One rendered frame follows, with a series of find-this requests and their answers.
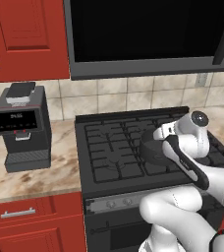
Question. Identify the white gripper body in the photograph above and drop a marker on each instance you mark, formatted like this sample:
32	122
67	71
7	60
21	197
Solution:
158	133

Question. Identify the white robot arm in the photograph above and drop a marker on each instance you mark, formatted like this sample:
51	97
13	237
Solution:
196	226

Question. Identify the black gas hob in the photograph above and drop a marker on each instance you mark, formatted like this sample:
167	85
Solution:
117	154

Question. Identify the grey hob knob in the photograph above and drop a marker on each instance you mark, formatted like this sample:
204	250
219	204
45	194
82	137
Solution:
110	204
127	201

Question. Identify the black microwave oven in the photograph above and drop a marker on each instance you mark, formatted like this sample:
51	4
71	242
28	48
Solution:
143	32

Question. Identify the black oven door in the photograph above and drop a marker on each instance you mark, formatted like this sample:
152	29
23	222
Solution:
117	229

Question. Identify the black coffee machine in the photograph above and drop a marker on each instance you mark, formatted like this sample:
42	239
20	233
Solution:
22	131

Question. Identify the red drawer front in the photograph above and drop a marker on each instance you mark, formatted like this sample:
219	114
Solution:
35	208

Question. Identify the red base cupboard door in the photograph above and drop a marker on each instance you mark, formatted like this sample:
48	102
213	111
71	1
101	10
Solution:
35	238

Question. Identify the grey wall socket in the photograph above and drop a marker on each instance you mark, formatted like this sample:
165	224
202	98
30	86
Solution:
201	79

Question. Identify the red wall cupboard door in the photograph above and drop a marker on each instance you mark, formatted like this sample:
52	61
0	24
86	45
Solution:
32	36

